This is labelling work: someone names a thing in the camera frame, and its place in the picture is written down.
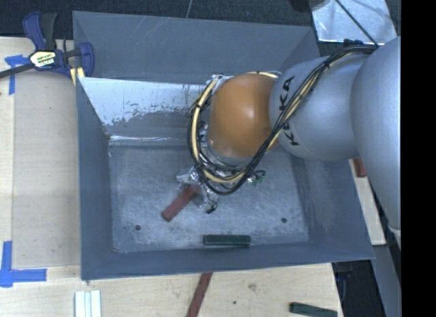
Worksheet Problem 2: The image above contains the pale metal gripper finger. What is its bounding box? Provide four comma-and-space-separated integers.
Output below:
176, 168, 200, 188
194, 190, 214, 209

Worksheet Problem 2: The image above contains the red-brown block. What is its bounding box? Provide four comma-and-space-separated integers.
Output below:
352, 157, 368, 178
185, 272, 214, 317
161, 184, 202, 222

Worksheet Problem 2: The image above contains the grey metal bin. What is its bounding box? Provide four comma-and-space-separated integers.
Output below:
72, 10, 377, 281

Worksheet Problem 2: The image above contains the dark green flat block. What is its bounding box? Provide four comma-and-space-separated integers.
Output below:
202, 234, 252, 247
289, 302, 339, 317

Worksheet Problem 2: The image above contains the pale wood flat board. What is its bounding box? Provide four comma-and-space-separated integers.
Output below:
12, 72, 82, 270

